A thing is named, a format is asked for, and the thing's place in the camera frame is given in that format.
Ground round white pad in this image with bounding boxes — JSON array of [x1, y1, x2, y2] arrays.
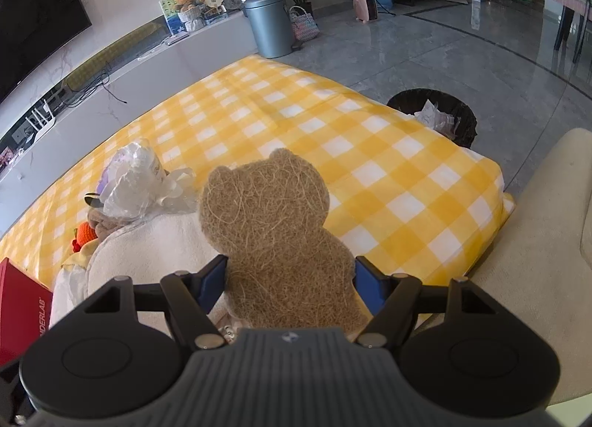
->
[[85, 211, 237, 331]]

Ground bear shaped loofah sponge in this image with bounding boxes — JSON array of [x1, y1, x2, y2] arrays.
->
[[199, 149, 371, 337]]

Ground brown plush knot toy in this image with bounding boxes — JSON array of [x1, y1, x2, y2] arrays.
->
[[87, 208, 127, 242]]

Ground orange crochet fruit toy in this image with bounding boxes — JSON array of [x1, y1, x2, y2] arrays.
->
[[71, 222, 97, 253]]

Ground clear plastic bag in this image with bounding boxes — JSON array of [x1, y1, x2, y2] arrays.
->
[[94, 139, 198, 222]]

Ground beige sofa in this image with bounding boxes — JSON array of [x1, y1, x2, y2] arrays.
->
[[471, 129, 592, 403]]

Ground red cube box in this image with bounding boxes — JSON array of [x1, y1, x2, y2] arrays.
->
[[0, 258, 52, 366]]

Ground black waste basket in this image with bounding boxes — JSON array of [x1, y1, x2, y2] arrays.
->
[[387, 89, 478, 149]]

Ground white marble tv console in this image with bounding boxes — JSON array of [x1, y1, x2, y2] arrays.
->
[[1, 13, 257, 234]]

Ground white wifi router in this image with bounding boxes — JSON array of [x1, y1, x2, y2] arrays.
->
[[25, 99, 56, 142]]

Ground grey metal trash can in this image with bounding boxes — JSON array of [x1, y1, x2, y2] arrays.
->
[[243, 0, 295, 58]]

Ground woven small basket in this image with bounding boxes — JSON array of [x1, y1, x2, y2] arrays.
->
[[289, 6, 320, 43]]

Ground pink small heater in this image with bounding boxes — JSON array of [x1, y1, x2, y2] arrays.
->
[[352, 0, 378, 24]]

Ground teddy bear figurine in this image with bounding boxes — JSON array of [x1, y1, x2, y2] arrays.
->
[[175, 0, 197, 13]]

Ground wall mounted black television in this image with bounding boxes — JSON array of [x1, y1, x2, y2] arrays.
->
[[0, 0, 91, 99]]

